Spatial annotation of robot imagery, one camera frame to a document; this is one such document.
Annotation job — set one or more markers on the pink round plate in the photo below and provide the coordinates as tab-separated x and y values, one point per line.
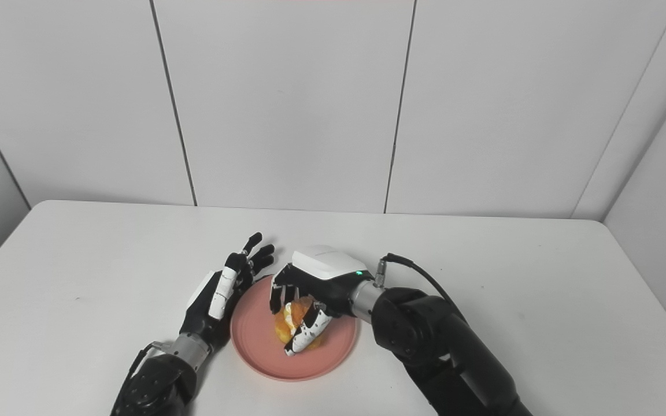
258	341

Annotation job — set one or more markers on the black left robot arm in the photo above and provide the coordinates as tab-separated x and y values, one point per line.
156	381

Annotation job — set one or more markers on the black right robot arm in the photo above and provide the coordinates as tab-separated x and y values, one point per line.
443	346

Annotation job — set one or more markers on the cream puff pastry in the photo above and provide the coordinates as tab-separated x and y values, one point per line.
287	326

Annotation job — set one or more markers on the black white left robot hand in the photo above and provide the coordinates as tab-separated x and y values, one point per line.
211	306

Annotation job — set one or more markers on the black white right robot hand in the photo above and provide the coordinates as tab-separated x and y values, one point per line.
327	277

